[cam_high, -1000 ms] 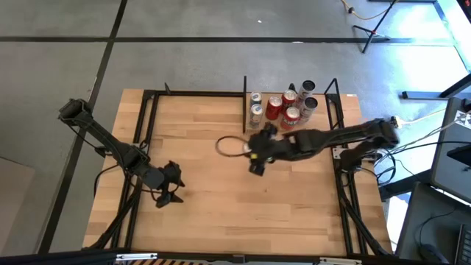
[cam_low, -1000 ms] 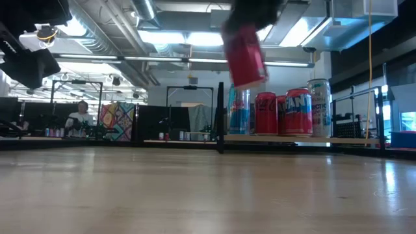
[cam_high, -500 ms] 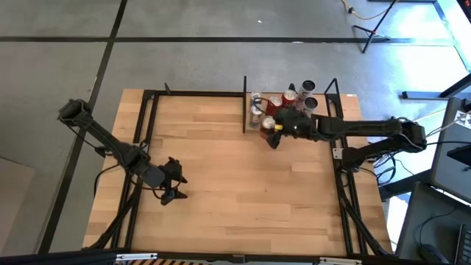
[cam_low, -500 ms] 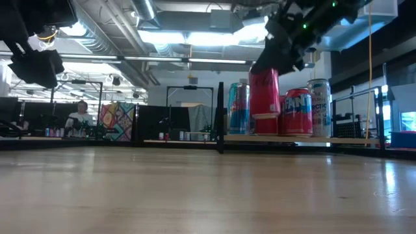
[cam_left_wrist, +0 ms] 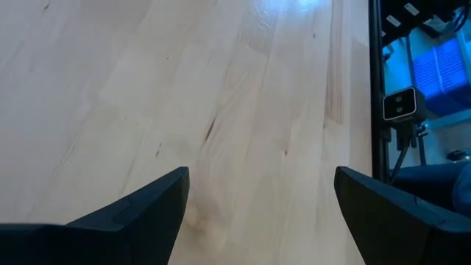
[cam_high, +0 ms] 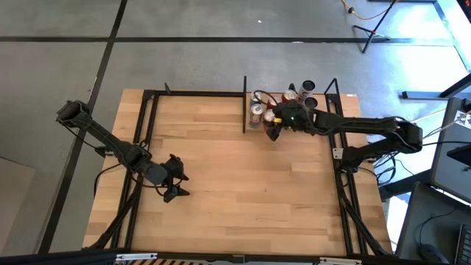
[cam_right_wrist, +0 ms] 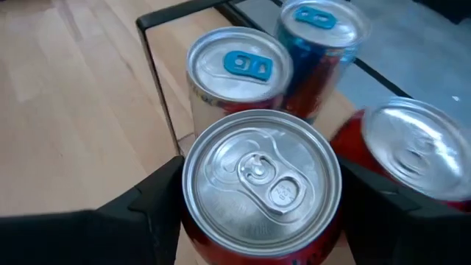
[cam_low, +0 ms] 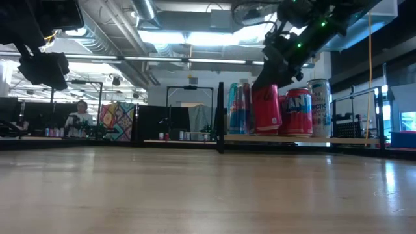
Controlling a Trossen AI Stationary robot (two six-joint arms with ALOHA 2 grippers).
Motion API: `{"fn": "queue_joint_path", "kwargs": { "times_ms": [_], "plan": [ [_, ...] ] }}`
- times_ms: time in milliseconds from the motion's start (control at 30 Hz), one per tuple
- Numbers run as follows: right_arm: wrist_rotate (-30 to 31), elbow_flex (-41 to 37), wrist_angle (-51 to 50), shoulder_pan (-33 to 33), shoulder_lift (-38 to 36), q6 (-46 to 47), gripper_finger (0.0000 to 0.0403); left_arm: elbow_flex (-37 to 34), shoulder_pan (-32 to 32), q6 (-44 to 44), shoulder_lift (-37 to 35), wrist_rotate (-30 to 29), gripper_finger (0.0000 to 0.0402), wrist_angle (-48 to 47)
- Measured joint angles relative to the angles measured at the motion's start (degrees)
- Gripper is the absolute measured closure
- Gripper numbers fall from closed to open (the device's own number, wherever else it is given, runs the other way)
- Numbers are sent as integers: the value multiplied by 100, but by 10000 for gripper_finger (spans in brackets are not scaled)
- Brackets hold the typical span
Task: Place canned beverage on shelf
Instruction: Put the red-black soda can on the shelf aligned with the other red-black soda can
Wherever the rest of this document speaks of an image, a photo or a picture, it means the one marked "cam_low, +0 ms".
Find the small silver ventilation duct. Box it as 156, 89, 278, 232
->
131, 0, 163, 29

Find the blue silver energy drink can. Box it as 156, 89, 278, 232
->
227, 82, 252, 136

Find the distant black rig frame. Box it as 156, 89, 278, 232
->
50, 79, 103, 137
165, 85, 215, 137

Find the colourful patterned quilt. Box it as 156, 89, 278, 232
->
99, 101, 136, 142

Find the long strip ceiling light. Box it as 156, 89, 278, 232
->
0, 51, 266, 68

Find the red can black label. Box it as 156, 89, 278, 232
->
252, 83, 283, 136

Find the blue plastic storage bin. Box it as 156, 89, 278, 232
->
389, 130, 416, 150

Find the orange Fanta soda can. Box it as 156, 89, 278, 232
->
281, 87, 313, 137

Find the white ceiling box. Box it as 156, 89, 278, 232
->
370, 0, 399, 19

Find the grey cloth cover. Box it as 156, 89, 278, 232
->
187, 104, 214, 133

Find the black aluminium frame rail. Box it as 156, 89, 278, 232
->
0, 138, 416, 161

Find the wide fluorescent ceiling light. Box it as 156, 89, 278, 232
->
138, 30, 235, 47

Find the white Arctic beverage can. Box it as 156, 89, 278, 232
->
306, 78, 332, 138

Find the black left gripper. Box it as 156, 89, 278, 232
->
17, 51, 71, 92

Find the person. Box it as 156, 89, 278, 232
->
64, 99, 95, 138

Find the distant wooden table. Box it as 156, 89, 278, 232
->
142, 139, 218, 145

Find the large silver ventilation duct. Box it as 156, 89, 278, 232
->
76, 0, 162, 88

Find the black perforated basket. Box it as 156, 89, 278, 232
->
334, 112, 365, 139

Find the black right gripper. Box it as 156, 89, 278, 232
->
252, 21, 326, 91

